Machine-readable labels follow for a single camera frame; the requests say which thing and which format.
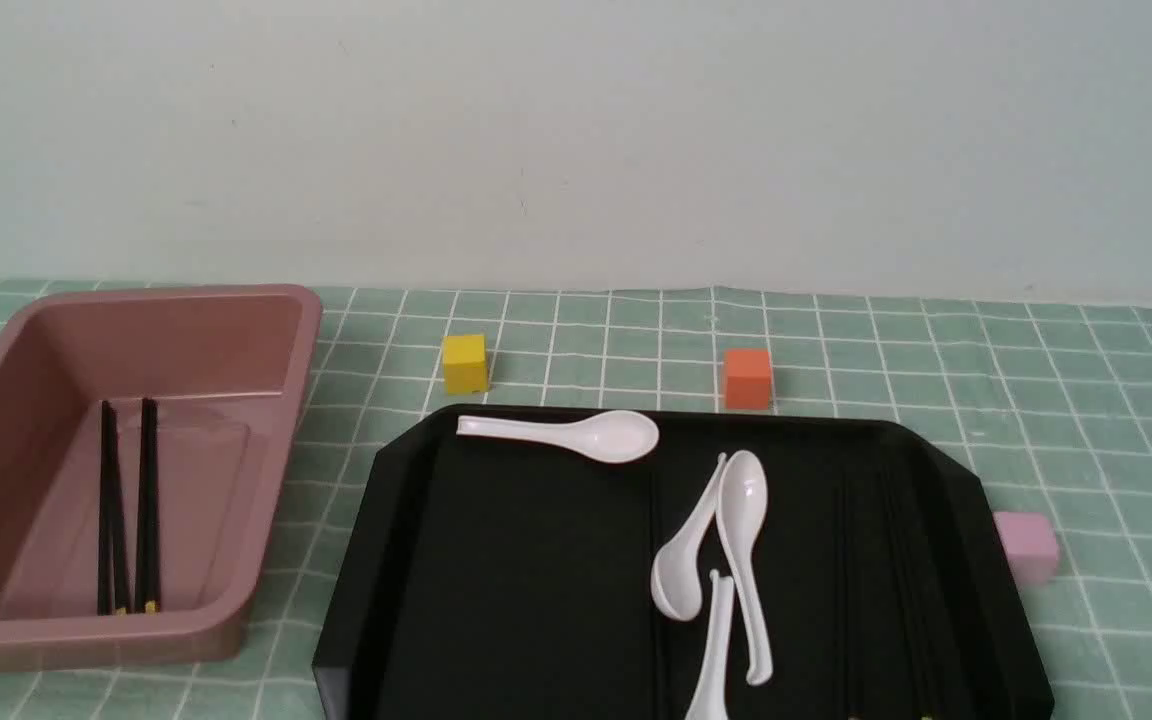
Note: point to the pink plastic bin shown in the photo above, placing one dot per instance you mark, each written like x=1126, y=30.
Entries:
x=228, y=369

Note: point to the white ceramic soup spoon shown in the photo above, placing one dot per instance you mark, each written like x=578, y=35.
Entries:
x=675, y=578
x=741, y=508
x=613, y=437
x=708, y=700

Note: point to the black chopstick gold band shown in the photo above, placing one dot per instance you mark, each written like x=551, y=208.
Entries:
x=120, y=582
x=148, y=572

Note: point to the orange cube block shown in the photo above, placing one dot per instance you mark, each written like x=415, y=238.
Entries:
x=747, y=379

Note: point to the green checkered table mat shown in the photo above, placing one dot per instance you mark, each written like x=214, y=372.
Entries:
x=1049, y=404

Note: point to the plain black chopstick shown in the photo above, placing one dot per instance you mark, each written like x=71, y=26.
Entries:
x=105, y=574

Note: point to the yellow cube block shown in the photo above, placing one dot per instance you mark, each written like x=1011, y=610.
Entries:
x=465, y=364

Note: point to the pink cube block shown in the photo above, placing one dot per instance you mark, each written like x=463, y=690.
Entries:
x=1030, y=545

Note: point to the black plastic tray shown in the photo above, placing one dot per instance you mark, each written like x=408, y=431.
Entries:
x=495, y=579

